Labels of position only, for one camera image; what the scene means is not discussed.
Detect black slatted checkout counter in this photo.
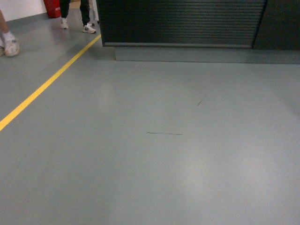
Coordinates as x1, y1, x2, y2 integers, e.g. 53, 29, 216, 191
97, 0, 300, 64

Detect person in dark trousers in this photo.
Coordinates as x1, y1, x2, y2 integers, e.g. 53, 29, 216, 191
59, 0, 97, 34

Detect red floor box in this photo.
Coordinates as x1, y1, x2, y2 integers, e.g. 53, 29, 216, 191
44, 0, 61, 19

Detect bare-legged person white sneakers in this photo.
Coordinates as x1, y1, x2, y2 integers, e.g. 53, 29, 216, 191
0, 11, 20, 57

